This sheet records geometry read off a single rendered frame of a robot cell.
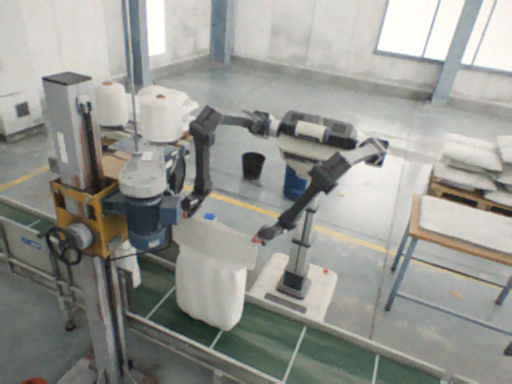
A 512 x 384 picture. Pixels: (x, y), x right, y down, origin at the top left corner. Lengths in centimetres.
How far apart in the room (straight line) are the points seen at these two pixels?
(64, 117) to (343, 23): 848
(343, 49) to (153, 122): 834
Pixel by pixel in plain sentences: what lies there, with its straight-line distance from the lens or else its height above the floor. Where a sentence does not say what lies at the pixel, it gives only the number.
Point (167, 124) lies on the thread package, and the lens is 148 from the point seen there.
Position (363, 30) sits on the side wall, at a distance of 948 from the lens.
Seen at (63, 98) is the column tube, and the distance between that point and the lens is 145.
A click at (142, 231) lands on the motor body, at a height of 119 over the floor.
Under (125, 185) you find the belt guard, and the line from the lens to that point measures 146.
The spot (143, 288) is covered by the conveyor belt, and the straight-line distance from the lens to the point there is 249.
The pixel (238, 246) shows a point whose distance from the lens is 189.
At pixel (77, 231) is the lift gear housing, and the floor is 118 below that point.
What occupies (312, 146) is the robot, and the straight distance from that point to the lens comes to 190.
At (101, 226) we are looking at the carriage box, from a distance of 163.
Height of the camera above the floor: 213
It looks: 30 degrees down
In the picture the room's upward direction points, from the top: 6 degrees clockwise
